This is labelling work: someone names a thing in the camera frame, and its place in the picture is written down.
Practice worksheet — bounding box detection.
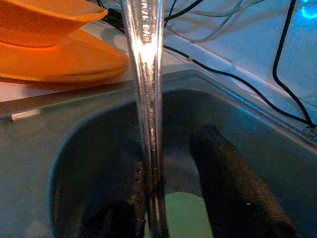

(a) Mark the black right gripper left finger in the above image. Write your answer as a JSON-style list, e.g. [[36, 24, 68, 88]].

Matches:
[[81, 158, 149, 238]]

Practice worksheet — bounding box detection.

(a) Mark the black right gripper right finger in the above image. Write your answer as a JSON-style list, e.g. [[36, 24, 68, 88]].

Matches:
[[190, 124, 299, 238]]

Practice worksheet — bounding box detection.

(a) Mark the orange bowl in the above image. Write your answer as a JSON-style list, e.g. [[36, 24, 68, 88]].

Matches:
[[0, 0, 109, 48]]

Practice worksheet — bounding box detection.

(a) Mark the green plate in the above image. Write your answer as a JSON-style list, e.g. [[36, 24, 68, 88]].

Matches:
[[145, 192, 214, 238]]

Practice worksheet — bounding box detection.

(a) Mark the stainless steel sink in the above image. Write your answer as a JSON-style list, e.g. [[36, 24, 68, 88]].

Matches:
[[0, 69, 317, 238]]

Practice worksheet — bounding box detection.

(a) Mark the orange plate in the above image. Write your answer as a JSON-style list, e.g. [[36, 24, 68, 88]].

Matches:
[[0, 28, 130, 84]]

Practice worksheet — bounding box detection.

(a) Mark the black power strip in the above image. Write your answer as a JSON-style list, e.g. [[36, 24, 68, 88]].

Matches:
[[96, 0, 128, 34]]

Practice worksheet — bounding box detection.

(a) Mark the black cable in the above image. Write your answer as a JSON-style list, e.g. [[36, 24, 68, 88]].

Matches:
[[163, 45, 317, 129], [272, 0, 313, 127], [163, 0, 204, 22]]

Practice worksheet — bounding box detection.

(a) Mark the white cable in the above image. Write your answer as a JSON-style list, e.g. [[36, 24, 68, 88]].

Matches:
[[165, 0, 267, 43]]

